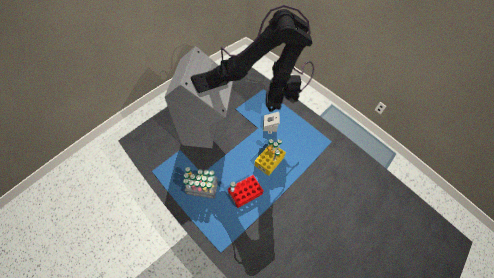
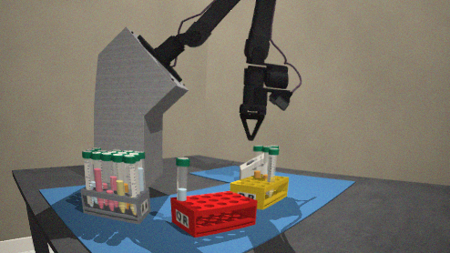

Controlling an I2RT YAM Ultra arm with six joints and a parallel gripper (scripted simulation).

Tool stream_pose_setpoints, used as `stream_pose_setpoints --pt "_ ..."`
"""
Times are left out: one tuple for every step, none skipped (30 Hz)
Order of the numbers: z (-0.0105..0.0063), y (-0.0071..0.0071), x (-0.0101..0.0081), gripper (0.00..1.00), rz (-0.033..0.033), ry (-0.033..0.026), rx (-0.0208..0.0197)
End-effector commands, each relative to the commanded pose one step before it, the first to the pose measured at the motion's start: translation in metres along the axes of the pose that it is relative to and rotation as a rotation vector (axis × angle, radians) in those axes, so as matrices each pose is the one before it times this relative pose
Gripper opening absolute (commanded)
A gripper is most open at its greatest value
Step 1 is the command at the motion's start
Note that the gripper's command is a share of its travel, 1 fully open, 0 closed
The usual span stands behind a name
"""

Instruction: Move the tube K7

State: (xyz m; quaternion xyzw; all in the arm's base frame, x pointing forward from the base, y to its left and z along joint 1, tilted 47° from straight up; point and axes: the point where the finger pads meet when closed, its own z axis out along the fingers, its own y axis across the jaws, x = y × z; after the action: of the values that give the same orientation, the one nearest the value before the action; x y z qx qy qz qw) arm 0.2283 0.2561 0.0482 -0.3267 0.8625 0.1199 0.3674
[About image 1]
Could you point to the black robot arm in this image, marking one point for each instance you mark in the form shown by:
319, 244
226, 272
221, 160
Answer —
237, 68

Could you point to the yellow rack with round wells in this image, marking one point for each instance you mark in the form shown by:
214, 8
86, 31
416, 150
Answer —
262, 162

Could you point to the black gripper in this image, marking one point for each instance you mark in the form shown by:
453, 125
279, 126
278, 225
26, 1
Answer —
270, 98

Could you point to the blue bench mat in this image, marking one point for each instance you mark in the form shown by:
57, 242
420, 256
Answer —
219, 219

